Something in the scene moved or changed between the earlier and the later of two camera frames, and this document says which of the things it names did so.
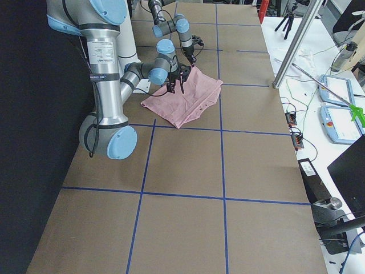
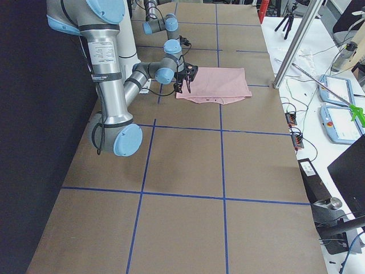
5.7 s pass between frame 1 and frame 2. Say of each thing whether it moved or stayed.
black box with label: stayed
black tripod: stayed
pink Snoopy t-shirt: moved
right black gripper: moved
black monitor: stayed
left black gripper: stayed
